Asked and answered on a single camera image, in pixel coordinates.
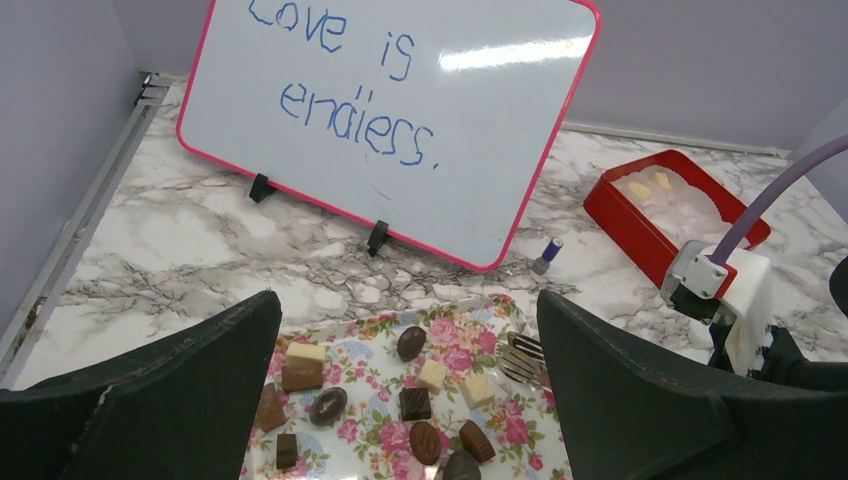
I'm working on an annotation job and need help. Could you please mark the dark oval chocolate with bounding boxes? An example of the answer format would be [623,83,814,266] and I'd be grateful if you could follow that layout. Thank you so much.
[396,326,427,362]

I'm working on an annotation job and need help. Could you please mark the red square tin box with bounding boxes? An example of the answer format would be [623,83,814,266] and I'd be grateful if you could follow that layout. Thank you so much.
[583,150,747,287]

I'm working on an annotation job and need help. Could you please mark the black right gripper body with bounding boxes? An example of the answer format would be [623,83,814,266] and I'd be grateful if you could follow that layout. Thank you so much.
[708,257,847,393]

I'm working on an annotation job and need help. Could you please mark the white paper cups liner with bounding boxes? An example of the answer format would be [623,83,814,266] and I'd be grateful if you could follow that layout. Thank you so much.
[613,165,732,247]

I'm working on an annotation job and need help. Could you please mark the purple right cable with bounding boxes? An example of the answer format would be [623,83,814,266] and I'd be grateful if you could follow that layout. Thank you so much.
[710,134,848,266]

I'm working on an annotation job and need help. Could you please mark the white edge chocolate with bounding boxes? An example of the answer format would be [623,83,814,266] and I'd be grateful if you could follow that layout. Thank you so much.
[651,171,672,192]

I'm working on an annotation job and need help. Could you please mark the small brown square chocolate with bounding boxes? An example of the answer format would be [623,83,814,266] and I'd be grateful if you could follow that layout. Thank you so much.
[275,433,298,470]

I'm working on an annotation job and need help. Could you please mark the floral tray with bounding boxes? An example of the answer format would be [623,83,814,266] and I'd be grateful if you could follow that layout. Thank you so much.
[241,294,572,479]

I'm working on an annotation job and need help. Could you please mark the brown oval chocolate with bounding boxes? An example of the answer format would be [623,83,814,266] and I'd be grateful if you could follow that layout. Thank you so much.
[409,421,442,466]

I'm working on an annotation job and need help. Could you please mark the white heart chocolate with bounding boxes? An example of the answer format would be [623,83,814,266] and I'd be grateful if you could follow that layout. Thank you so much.
[627,182,653,204]

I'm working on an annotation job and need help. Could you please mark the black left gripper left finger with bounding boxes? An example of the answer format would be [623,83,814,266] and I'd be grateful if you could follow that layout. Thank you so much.
[1,290,282,479]

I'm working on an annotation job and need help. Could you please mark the white cube chocolate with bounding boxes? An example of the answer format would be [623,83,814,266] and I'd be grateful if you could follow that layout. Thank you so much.
[460,374,495,410]

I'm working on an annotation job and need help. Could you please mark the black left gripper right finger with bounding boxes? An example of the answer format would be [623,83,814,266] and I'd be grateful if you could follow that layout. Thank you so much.
[537,290,847,479]

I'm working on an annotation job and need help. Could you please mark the small purple marker cap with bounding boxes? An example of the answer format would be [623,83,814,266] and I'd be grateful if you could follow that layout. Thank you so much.
[531,237,564,275]

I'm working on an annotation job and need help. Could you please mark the caramel block chocolate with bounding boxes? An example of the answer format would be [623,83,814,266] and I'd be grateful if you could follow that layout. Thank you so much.
[281,342,327,392]

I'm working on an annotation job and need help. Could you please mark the white square chocolate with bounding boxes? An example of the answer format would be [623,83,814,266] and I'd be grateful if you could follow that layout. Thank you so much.
[415,359,449,395]

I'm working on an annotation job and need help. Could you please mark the pink framed whiteboard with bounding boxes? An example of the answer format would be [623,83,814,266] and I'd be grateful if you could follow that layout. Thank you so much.
[176,1,602,271]

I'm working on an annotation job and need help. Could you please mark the dark square chocolate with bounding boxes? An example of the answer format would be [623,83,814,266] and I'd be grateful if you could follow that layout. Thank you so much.
[399,387,432,421]

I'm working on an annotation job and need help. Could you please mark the dark heart chocolate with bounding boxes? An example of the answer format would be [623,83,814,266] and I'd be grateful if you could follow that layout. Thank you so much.
[441,450,482,480]

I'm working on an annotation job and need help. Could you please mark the brown ridged chocolate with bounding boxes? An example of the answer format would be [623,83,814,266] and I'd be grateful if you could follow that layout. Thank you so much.
[459,420,495,464]

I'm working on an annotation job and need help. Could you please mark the dark round chocolate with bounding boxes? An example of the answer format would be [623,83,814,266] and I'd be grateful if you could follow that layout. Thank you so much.
[309,387,348,427]

